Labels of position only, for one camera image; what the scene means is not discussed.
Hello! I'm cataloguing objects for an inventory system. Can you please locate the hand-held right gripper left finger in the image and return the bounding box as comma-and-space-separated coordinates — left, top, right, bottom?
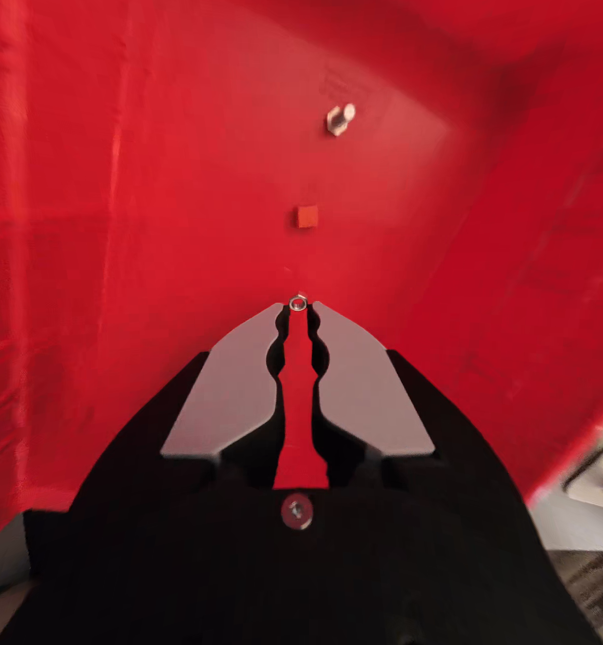
161, 303, 287, 461

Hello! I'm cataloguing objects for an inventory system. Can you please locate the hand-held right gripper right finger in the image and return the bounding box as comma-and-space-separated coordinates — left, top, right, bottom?
310, 301, 435, 459

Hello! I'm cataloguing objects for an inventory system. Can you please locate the red plastic bin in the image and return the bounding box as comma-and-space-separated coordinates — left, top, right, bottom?
0, 0, 603, 553

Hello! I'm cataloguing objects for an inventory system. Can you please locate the small metal screw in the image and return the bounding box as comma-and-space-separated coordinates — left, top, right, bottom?
326, 103, 358, 136

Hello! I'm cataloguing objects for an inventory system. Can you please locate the white desk foot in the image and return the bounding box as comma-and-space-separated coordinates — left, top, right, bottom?
562, 429, 603, 517

